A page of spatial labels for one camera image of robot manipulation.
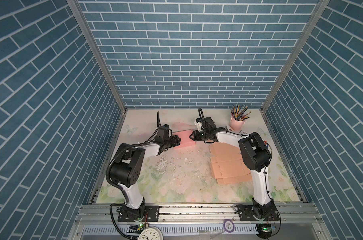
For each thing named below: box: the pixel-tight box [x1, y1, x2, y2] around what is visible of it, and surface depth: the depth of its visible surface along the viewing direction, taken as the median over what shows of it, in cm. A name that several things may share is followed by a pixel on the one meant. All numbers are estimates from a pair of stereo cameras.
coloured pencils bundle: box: [230, 104, 252, 122], surface depth 104 cm
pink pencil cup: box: [228, 115, 246, 132], surface depth 107 cm
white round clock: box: [137, 226, 164, 240], surface depth 67 cm
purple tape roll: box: [223, 219, 235, 233], surface depth 72 cm
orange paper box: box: [209, 142, 252, 185], surface depth 90 cm
